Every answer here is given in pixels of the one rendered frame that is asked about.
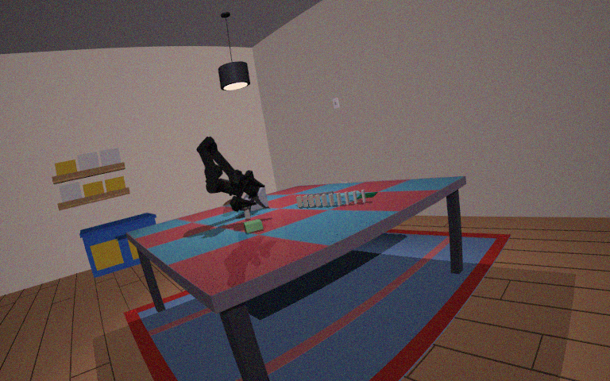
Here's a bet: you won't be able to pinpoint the green square block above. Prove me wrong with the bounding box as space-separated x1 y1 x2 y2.
243 219 264 233

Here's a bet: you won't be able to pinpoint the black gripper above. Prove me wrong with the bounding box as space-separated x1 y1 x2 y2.
225 170 264 211

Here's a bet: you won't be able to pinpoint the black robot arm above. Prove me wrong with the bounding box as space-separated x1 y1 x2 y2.
196 137 260 199

